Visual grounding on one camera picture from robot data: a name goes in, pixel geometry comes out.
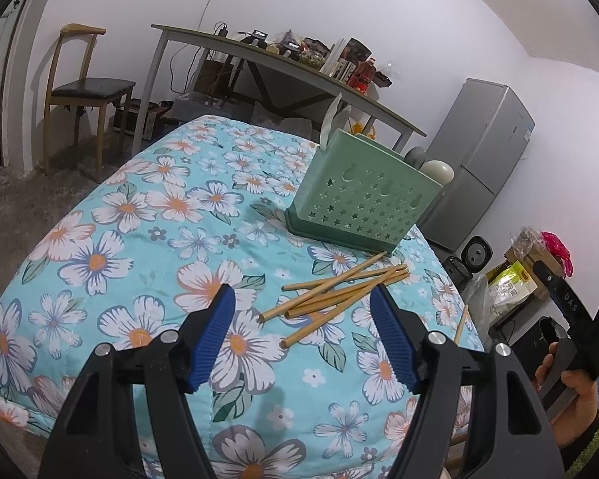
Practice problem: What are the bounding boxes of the yellow bag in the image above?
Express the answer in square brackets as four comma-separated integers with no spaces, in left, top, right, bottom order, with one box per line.
[347,110,377,141]

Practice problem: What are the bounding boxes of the pink mesh item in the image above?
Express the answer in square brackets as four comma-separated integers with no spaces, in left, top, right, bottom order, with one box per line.
[539,232,574,275]

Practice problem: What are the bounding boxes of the clear plastic bag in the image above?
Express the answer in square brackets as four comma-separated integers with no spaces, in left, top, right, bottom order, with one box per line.
[510,227,543,261]

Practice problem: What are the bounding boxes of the pile of wooden chopsticks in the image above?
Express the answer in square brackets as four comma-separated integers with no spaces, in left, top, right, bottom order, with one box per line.
[257,251,411,351]

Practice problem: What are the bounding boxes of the long grey table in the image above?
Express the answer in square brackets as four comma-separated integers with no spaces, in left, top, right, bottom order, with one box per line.
[135,24,427,153]

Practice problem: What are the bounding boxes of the light wooden chopstick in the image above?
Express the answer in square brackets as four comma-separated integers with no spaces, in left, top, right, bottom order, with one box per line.
[454,304,469,345]

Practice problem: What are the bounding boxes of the cream ceramic spoon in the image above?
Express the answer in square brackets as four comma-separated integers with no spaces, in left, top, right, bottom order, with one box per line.
[422,158,454,186]

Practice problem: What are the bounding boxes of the brown cardboard panel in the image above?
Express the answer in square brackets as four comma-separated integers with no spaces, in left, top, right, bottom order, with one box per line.
[196,57,235,93]

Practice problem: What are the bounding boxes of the white plastic bag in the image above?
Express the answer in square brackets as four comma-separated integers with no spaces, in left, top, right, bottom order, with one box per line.
[462,272,495,330]

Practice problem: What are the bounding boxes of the brown cardboard box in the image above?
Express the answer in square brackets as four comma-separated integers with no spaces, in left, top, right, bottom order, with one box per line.
[504,247,573,301]

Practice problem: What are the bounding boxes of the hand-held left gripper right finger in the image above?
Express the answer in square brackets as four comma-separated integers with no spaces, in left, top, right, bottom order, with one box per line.
[369,283,566,479]

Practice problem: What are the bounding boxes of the floral turquoise blanket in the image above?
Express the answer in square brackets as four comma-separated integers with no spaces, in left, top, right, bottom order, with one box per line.
[0,115,486,479]

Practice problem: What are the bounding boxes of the red bottles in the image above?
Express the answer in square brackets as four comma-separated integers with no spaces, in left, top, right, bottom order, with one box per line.
[347,57,381,95]

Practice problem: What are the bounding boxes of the grey refrigerator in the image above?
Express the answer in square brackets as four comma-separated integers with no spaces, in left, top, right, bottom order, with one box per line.
[419,78,536,253]

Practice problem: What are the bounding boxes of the yellow green printed box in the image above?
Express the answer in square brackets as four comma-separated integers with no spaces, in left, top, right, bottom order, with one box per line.
[486,259,538,321]

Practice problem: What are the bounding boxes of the person's right forearm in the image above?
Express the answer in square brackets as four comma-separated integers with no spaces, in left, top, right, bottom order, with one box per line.
[559,409,599,479]

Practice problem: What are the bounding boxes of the upright books and boxes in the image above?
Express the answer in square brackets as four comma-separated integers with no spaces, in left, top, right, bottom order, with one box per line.
[324,37,371,83]

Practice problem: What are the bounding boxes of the black rice cooker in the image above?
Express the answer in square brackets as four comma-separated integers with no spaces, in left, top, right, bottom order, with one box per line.
[443,236,493,287]

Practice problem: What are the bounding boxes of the wooden chair with dark seat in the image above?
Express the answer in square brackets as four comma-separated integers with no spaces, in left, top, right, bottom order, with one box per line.
[42,23,137,183]

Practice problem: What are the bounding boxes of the clear storage bin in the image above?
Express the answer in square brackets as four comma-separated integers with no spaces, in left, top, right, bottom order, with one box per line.
[172,92,260,123]

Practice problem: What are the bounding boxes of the person's right hand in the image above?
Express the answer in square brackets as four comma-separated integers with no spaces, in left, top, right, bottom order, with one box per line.
[535,352,599,450]

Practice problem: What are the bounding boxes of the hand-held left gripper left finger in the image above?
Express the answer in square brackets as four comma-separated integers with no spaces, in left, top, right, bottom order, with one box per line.
[37,283,237,479]

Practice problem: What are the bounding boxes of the green perforated utensil holder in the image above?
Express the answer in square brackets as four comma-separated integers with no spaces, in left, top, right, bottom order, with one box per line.
[284,129,431,254]

